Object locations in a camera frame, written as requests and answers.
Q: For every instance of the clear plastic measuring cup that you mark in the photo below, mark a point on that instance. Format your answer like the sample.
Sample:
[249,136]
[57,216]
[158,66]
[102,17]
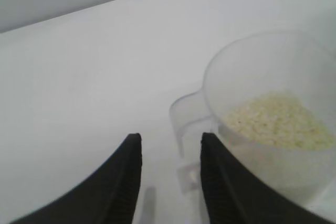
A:
[262,64]

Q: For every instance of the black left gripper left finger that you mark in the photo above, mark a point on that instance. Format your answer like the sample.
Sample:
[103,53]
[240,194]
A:
[105,190]

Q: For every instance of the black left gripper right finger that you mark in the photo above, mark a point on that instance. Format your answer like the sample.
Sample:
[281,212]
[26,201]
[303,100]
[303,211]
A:
[236,197]

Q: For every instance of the white rice grains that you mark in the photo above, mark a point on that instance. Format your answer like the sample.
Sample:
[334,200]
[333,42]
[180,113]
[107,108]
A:
[278,121]

